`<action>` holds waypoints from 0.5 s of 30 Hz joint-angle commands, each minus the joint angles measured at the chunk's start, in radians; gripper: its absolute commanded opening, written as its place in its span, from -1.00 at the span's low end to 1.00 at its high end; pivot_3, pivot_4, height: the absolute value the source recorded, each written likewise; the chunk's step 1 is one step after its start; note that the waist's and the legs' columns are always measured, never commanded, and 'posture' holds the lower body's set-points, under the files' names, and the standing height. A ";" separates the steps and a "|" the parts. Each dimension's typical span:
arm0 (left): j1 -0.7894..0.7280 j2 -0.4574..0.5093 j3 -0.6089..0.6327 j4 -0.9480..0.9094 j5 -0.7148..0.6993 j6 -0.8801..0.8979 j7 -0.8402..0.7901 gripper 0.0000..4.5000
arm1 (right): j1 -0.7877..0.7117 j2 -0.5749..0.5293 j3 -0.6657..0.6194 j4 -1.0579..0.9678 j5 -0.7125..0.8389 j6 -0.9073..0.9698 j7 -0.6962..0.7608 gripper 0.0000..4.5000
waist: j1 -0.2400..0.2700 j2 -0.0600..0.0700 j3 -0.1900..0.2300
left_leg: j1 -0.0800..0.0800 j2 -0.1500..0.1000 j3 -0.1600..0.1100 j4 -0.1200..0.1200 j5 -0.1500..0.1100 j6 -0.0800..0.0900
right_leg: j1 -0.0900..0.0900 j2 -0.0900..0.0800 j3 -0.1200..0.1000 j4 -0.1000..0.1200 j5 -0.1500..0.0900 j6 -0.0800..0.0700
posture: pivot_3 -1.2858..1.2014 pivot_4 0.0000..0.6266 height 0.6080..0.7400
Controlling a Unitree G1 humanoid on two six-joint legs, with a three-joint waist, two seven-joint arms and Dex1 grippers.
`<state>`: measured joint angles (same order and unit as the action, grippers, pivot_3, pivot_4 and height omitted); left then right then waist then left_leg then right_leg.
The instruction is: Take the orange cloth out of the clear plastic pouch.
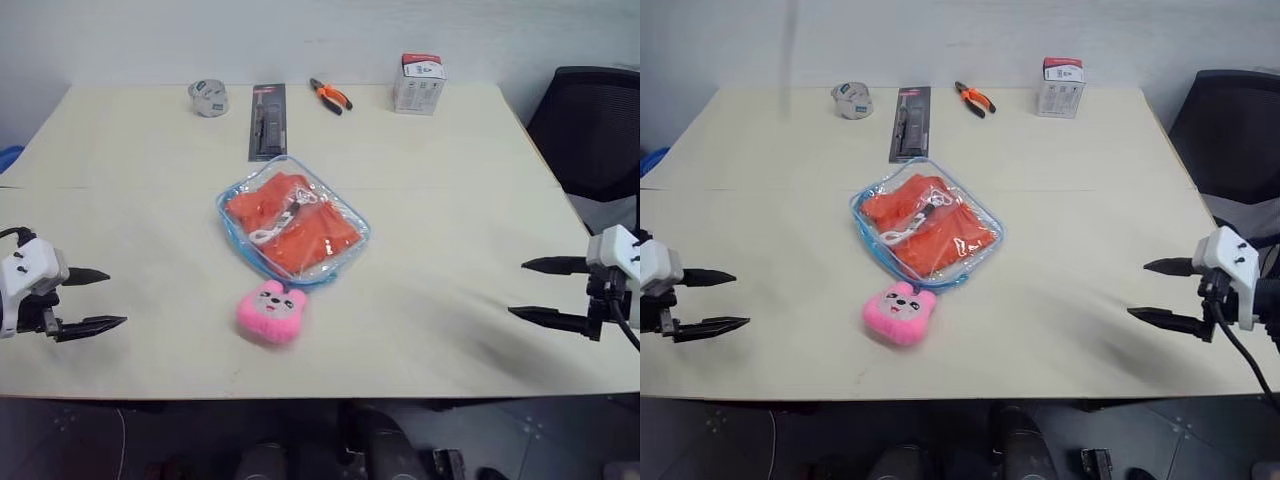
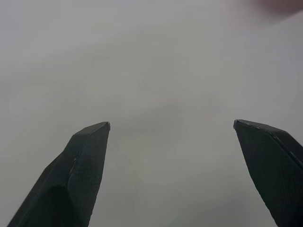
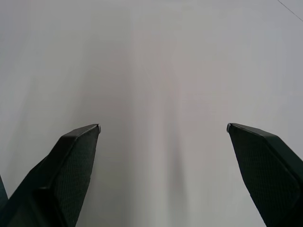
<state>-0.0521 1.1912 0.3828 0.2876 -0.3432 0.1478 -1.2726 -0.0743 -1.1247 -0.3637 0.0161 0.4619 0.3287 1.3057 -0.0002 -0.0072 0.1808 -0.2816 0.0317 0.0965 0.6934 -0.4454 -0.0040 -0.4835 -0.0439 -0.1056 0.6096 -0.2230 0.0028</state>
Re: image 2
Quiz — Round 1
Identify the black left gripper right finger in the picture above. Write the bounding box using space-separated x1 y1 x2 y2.
233 119 303 227

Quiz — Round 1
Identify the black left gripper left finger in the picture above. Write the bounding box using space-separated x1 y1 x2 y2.
7 121 111 227

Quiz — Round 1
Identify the blurred pinkish brown object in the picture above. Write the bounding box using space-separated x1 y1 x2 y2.
253 0 303 17

